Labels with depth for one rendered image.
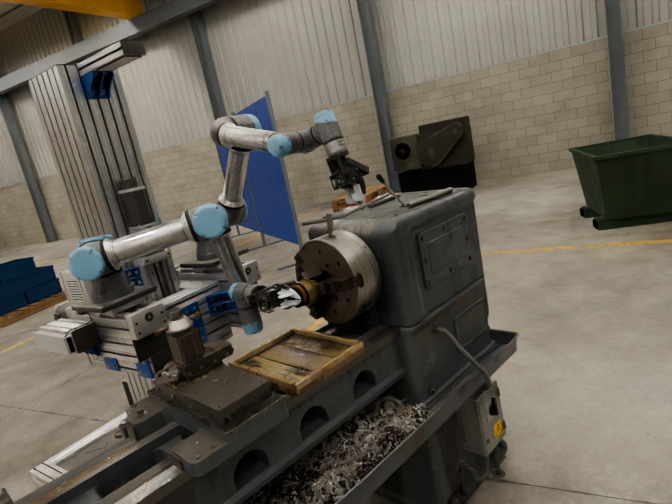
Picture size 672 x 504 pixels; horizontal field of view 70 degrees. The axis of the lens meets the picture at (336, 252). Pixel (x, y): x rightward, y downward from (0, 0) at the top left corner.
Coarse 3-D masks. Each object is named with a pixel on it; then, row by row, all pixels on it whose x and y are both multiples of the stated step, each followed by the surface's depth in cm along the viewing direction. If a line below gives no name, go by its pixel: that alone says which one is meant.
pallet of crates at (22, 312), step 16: (0, 272) 693; (16, 272) 714; (32, 272) 738; (48, 272) 764; (0, 288) 690; (16, 288) 712; (32, 288) 733; (48, 288) 758; (0, 304) 689; (16, 304) 711; (32, 304) 722; (48, 304) 735; (0, 320) 668; (16, 320) 687
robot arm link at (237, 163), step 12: (240, 120) 194; (252, 120) 198; (228, 156) 207; (240, 156) 204; (228, 168) 209; (240, 168) 208; (228, 180) 211; (240, 180) 211; (228, 192) 214; (240, 192) 216; (228, 204) 216; (240, 204) 219; (228, 216) 218; (240, 216) 223
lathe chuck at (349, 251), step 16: (320, 240) 166; (336, 240) 165; (352, 240) 167; (320, 256) 168; (336, 256) 162; (352, 256) 161; (336, 272) 165; (352, 272) 159; (368, 272) 163; (352, 288) 161; (368, 288) 163; (336, 304) 170; (352, 304) 164; (368, 304) 168; (336, 320) 172
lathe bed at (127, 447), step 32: (352, 320) 189; (384, 352) 170; (320, 384) 147; (352, 384) 159; (384, 384) 169; (320, 416) 154; (128, 448) 131; (160, 448) 133; (256, 448) 133; (288, 448) 140; (64, 480) 125; (96, 480) 123; (128, 480) 128; (160, 480) 115; (192, 480) 120; (224, 480) 126; (256, 480) 132
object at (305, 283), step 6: (300, 282) 162; (306, 282) 162; (312, 282) 162; (294, 288) 159; (300, 288) 159; (306, 288) 160; (312, 288) 161; (300, 294) 158; (306, 294) 160; (312, 294) 161; (306, 300) 160; (312, 300) 162; (294, 306) 162; (300, 306) 160
